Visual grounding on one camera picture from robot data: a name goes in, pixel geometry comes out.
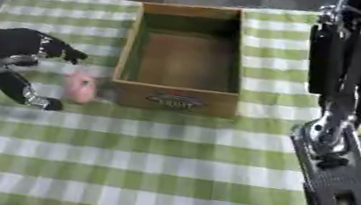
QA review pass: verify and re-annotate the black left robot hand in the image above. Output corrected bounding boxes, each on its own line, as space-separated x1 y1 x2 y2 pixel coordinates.
0 24 93 117

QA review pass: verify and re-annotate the tan open box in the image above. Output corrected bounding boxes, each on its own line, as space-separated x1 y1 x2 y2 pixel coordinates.
108 0 256 123

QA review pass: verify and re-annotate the pink soft toy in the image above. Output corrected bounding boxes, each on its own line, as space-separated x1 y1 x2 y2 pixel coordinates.
60 69 102 108

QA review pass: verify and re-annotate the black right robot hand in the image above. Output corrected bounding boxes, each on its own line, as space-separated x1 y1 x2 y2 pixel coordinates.
296 0 361 130

